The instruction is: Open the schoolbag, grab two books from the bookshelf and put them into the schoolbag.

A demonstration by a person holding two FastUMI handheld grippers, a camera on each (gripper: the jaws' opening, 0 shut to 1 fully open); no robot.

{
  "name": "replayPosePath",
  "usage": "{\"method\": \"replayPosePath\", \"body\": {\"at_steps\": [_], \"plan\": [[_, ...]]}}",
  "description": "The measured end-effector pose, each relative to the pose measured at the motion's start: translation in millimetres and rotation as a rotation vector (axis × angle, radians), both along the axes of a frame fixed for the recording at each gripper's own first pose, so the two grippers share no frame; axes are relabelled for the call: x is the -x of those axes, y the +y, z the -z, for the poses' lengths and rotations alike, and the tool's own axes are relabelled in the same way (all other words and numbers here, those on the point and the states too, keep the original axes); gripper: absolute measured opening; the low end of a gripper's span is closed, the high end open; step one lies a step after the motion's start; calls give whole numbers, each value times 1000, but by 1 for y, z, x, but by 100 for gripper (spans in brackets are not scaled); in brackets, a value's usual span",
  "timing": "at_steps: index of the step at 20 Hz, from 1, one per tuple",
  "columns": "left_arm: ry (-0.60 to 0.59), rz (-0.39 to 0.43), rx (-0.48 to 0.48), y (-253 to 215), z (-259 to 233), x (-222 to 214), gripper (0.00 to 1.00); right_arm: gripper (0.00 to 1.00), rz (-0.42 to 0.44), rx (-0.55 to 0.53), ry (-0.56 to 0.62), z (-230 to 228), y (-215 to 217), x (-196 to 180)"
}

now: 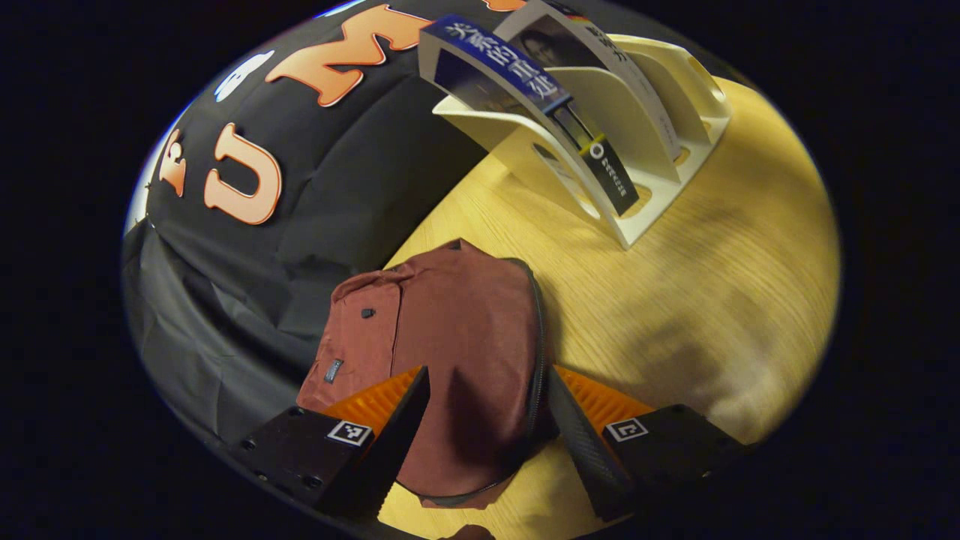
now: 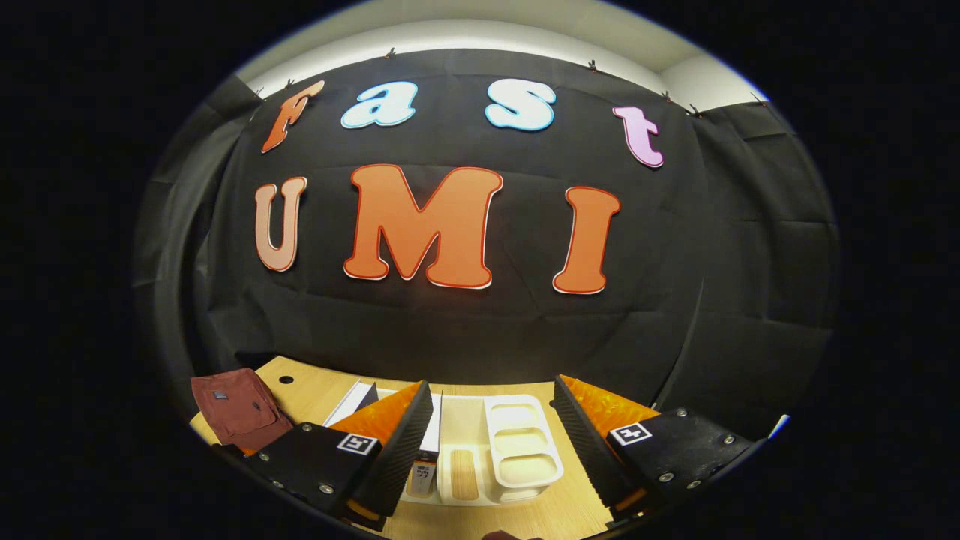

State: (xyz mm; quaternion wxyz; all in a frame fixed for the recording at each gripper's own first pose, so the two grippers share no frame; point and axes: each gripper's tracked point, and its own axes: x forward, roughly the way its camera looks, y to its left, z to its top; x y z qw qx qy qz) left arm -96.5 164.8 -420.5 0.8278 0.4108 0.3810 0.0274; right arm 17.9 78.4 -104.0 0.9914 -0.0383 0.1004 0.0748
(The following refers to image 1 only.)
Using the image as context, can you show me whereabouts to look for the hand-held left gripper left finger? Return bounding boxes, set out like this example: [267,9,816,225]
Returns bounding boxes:
[227,364,434,521]

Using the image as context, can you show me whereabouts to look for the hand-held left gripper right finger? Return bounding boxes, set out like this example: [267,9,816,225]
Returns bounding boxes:
[545,365,751,524]

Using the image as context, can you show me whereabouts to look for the white bookshelf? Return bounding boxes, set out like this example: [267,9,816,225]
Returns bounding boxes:
[433,34,734,251]

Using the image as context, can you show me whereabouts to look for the blue cover book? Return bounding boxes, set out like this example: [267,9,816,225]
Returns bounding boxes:
[418,13,642,218]

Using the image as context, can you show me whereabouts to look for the white portrait cover book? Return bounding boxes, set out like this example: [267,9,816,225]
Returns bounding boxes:
[495,0,685,164]

